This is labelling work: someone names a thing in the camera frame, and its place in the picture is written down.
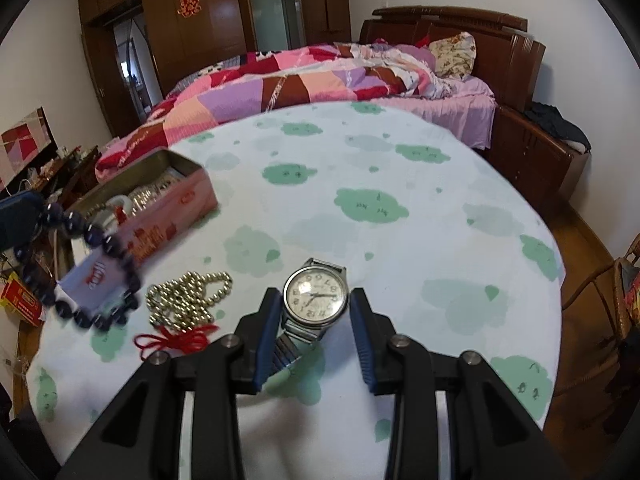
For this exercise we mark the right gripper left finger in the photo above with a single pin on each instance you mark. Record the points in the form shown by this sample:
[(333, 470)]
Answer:
[(138, 435)]

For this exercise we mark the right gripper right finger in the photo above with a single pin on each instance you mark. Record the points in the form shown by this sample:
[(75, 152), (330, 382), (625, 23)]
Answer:
[(453, 415)]

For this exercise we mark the red cord gold pendant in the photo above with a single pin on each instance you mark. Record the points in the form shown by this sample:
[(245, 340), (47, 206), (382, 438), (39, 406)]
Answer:
[(189, 342)]

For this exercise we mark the pink tin box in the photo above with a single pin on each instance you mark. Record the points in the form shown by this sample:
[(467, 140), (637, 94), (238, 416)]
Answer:
[(97, 278)]

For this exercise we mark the silver wristwatch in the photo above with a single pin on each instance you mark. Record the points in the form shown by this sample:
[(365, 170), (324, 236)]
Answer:
[(315, 296)]

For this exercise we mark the cluttered wooden tv cabinet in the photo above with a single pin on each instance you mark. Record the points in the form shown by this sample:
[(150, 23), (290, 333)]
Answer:
[(64, 179)]

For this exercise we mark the television screen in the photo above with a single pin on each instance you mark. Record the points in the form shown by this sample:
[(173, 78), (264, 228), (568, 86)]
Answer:
[(28, 140)]

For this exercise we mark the red cardboard box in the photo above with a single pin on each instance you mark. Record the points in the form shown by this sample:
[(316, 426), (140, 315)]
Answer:
[(17, 298)]

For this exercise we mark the yellow floral cushion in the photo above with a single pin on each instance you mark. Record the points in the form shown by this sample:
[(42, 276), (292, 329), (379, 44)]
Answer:
[(632, 299)]

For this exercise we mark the patchwork quilt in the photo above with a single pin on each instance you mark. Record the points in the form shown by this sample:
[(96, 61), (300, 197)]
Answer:
[(340, 72)]

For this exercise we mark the cloud pattern tablecloth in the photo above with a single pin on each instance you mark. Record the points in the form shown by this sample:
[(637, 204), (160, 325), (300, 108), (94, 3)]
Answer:
[(439, 241)]

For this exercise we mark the red double happiness decal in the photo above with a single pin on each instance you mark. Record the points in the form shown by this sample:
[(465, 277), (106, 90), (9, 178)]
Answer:
[(189, 8)]

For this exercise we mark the dark wooden wardrobe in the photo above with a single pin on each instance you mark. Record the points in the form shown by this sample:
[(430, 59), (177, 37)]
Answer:
[(138, 50)]

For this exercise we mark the wooden nightstand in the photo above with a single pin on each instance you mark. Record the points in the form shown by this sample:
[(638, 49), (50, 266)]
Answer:
[(545, 171)]

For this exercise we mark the dark clothes on nightstand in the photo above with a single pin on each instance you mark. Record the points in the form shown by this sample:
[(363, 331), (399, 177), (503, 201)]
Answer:
[(549, 119)]

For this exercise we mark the pink bed sheet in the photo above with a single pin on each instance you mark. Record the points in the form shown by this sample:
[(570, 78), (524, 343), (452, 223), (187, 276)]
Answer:
[(468, 114)]

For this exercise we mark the wooden headboard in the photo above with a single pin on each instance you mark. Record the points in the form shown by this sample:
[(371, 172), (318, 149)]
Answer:
[(508, 57)]

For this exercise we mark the floral pillow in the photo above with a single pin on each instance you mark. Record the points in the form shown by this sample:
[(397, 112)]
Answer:
[(454, 56)]

